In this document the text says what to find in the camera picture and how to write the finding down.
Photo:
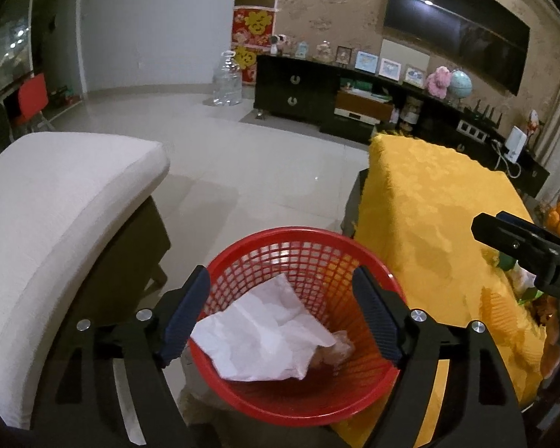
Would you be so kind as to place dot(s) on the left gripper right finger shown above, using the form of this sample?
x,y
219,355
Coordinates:
x,y
479,408

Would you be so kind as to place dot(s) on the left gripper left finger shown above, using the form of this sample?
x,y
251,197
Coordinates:
x,y
150,342

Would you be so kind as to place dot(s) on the white paper sheet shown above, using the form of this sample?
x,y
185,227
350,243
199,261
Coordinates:
x,y
265,335

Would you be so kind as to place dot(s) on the clear plastic bag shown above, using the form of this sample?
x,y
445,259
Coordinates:
x,y
335,355

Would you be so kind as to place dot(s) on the white router box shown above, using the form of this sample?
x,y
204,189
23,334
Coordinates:
x,y
514,144

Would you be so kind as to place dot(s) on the yellow floral tablecloth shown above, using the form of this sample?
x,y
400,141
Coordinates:
x,y
415,214

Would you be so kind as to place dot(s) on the black wifi router antennas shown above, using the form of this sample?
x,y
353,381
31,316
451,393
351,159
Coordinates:
x,y
483,115

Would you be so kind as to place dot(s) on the white cushioned bench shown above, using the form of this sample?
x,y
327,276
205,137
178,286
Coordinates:
x,y
63,197

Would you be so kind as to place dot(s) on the red plastic mesh basket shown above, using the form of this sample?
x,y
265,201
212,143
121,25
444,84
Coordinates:
x,y
319,265

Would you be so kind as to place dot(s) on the light blue globe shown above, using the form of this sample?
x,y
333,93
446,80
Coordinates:
x,y
460,85

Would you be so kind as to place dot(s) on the pink plush toy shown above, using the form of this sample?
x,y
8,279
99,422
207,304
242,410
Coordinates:
x,y
438,82

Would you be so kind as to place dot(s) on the black tv cabinet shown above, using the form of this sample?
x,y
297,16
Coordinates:
x,y
349,104

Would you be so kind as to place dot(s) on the red chair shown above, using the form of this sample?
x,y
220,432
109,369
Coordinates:
x,y
32,99

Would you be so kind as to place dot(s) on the large clear water jug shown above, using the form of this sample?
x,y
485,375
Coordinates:
x,y
227,81

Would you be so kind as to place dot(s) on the wall mounted black television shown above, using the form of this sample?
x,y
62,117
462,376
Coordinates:
x,y
481,35

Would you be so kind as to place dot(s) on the red festive wall poster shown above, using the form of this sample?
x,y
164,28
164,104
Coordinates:
x,y
251,37

